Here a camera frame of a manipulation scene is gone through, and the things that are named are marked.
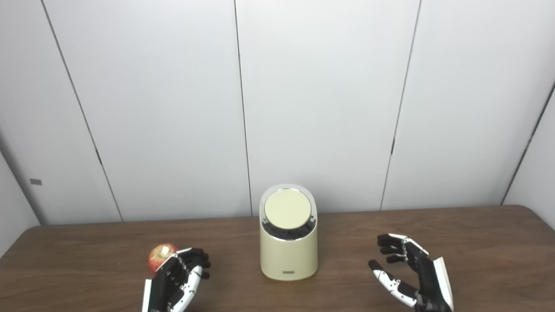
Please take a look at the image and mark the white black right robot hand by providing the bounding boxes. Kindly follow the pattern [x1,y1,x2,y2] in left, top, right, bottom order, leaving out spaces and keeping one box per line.
[368,234,454,312]

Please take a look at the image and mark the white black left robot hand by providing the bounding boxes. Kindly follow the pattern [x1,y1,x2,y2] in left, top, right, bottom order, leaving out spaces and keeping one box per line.
[142,248,212,312]

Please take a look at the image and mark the red apple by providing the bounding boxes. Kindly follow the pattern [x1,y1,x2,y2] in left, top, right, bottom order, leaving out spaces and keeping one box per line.
[148,244,179,273]

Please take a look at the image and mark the cream round bin lid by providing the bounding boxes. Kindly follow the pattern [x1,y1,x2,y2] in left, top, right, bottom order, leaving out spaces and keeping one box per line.
[264,189,312,228]

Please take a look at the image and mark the cream-colored bin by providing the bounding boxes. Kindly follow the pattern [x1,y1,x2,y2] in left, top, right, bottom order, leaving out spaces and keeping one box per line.
[259,184,318,281]

